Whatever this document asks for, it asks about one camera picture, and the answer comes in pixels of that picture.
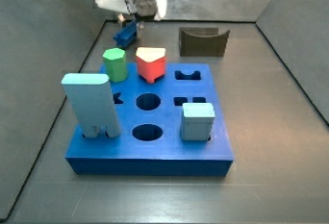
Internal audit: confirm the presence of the blue star prism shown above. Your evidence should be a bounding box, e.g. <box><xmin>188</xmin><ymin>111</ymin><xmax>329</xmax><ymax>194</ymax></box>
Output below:
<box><xmin>113</xmin><ymin>20</ymin><xmax>137</xmax><ymax>47</ymax></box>

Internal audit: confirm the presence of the black curved fixture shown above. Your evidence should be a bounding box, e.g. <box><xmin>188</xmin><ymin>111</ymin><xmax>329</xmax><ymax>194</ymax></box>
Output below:
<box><xmin>179</xmin><ymin>27</ymin><xmax>229</xmax><ymax>57</ymax></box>

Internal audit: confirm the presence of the green hexagonal peg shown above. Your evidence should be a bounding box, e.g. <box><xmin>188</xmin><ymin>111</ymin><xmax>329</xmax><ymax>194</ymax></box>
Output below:
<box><xmin>102</xmin><ymin>48</ymin><xmax>126</xmax><ymax>83</ymax></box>

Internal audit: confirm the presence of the red pentagon peg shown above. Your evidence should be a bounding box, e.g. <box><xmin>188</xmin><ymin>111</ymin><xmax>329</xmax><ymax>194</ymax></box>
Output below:
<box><xmin>136</xmin><ymin>47</ymin><xmax>165</xmax><ymax>84</ymax></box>

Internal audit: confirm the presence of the tall light blue peg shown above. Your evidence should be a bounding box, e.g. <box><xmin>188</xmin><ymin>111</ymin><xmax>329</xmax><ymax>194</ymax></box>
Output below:
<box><xmin>60</xmin><ymin>73</ymin><xmax>120</xmax><ymax>137</ymax></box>

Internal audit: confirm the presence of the short light blue peg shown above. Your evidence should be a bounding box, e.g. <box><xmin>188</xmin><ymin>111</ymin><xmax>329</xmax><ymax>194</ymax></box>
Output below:
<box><xmin>180</xmin><ymin>103</ymin><xmax>215</xmax><ymax>141</ymax></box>

